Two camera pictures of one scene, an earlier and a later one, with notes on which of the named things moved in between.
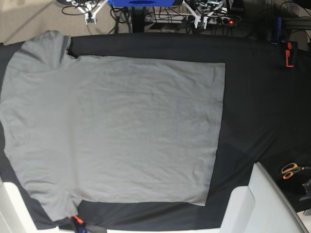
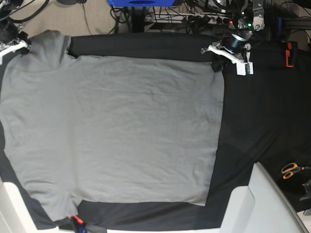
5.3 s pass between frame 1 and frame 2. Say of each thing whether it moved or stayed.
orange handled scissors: stayed
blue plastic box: stayed
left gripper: moved
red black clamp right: stayed
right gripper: moved
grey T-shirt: stayed
